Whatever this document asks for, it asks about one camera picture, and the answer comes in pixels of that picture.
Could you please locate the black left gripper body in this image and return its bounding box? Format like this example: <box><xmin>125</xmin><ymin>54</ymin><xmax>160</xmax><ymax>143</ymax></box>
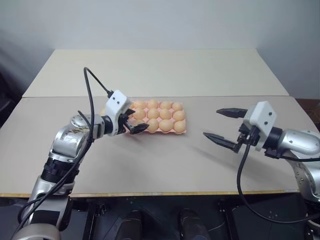
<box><xmin>119</xmin><ymin>113</ymin><xmax>133</xmax><ymax>135</ymax></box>

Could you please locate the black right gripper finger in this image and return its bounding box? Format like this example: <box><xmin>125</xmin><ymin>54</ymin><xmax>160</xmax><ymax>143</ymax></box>
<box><xmin>215</xmin><ymin>107</ymin><xmax>249</xmax><ymax>119</ymax></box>
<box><xmin>202</xmin><ymin>132</ymin><xmax>239</xmax><ymax>151</ymax></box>

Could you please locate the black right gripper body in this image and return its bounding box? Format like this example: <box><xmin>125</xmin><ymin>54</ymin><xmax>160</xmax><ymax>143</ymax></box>
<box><xmin>233</xmin><ymin>121</ymin><xmax>256</xmax><ymax>151</ymax></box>

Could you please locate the pink egg tray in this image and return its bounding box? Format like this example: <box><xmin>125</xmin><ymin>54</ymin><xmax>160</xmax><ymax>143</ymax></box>
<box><xmin>99</xmin><ymin>99</ymin><xmax>188</xmax><ymax>136</ymax></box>

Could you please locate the dark rounded shape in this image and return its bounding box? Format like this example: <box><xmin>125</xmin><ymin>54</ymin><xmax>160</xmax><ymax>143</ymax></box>
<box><xmin>176</xmin><ymin>208</ymin><xmax>211</xmax><ymax>240</ymax></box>

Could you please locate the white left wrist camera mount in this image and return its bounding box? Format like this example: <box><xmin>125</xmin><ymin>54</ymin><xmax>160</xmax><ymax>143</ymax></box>
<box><xmin>104</xmin><ymin>90</ymin><xmax>131</xmax><ymax>137</ymax></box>

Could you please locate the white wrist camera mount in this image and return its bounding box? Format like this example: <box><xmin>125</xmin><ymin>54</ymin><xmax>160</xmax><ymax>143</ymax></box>
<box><xmin>104</xmin><ymin>90</ymin><xmax>131</xmax><ymax>137</ymax></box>
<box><xmin>243</xmin><ymin>100</ymin><xmax>278</xmax><ymax>153</ymax></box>

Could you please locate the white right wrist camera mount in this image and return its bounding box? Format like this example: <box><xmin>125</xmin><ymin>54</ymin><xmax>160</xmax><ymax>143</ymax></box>
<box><xmin>243</xmin><ymin>100</ymin><xmax>278</xmax><ymax>153</ymax></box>

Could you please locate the black base frame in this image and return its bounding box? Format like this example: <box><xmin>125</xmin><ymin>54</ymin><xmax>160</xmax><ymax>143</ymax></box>
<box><xmin>59</xmin><ymin>193</ymin><xmax>311</xmax><ymax>240</ymax></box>

